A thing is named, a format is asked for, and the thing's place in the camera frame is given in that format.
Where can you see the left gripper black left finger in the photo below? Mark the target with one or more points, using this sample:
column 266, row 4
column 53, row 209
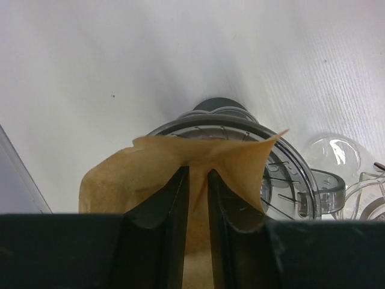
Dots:
column 142, row 248

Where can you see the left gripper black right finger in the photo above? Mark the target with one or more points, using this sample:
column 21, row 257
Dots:
column 251, row 250

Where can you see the clear plastic coffee dripper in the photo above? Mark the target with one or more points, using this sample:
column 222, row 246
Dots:
column 290, row 188

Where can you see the clear glass crystal dripper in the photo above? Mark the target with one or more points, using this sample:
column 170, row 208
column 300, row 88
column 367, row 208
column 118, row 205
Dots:
column 363, row 176

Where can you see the left aluminium frame post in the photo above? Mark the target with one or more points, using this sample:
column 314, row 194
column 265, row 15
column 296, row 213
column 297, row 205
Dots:
column 19, row 192

